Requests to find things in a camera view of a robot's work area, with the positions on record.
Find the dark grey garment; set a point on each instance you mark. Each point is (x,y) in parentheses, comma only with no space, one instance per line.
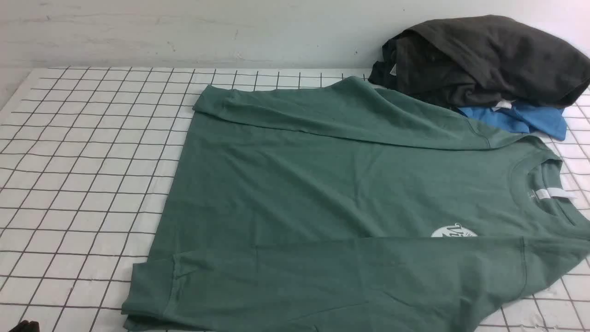
(479,61)

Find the green long-sleeved shirt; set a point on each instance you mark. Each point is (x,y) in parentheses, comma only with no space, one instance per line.
(350,209)

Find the blue garment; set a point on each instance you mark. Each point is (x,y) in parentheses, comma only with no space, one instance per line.
(521,118)

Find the dark teal garment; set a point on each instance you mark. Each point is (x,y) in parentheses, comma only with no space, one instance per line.
(383,72)

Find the white grid tablecloth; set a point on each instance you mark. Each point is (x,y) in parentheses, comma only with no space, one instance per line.
(88,156)

